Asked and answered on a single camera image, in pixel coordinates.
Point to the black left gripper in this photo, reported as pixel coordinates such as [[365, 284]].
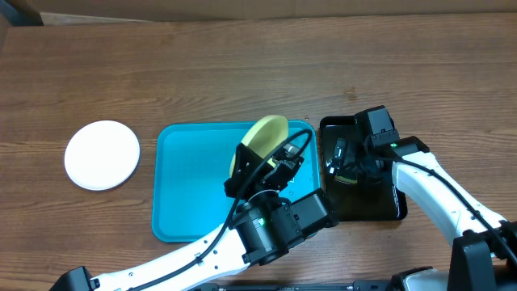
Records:
[[241, 166]]

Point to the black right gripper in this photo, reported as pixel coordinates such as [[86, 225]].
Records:
[[351, 155]]

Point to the green and yellow sponge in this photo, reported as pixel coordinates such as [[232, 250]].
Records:
[[346, 177]]

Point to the yellow-green plate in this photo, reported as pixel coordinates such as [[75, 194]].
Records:
[[266, 134]]

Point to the white plate with small stains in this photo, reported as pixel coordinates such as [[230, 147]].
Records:
[[102, 155]]

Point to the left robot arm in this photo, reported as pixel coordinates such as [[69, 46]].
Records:
[[259, 228]]

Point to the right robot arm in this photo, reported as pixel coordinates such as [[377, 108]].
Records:
[[483, 242]]

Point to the black water tray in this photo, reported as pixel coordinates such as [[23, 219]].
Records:
[[360, 202]]

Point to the blue plastic tray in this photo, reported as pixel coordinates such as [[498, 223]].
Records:
[[192, 163]]

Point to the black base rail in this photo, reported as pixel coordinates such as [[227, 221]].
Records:
[[357, 285]]

